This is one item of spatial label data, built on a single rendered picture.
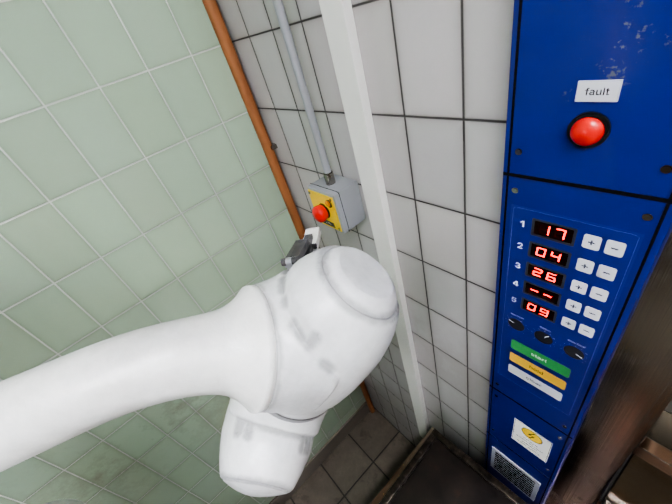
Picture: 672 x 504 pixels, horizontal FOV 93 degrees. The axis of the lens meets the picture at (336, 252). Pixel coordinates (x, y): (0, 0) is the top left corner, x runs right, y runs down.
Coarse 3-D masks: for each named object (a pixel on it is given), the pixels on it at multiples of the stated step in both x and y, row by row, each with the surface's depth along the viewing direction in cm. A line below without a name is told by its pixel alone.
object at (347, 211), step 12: (324, 180) 72; (336, 180) 71; (348, 180) 69; (312, 192) 71; (324, 192) 68; (336, 192) 66; (348, 192) 68; (324, 204) 70; (336, 204) 67; (348, 204) 69; (360, 204) 71; (336, 216) 69; (348, 216) 70; (360, 216) 73; (336, 228) 72; (348, 228) 72
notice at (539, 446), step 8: (520, 424) 69; (512, 432) 74; (520, 432) 71; (528, 432) 68; (536, 432) 66; (520, 440) 73; (528, 440) 70; (536, 440) 68; (544, 440) 66; (528, 448) 72; (536, 448) 70; (544, 448) 67; (544, 456) 69
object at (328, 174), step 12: (276, 0) 50; (276, 12) 51; (288, 24) 53; (288, 36) 53; (288, 48) 54; (300, 72) 57; (300, 84) 58; (312, 108) 61; (312, 120) 62; (312, 132) 63; (324, 156) 66; (324, 168) 68
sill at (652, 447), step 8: (664, 416) 51; (656, 424) 50; (664, 424) 50; (648, 432) 50; (656, 432) 50; (664, 432) 49; (648, 440) 50; (656, 440) 49; (664, 440) 49; (648, 448) 50; (656, 448) 49; (664, 448) 48; (656, 456) 50; (664, 456) 49
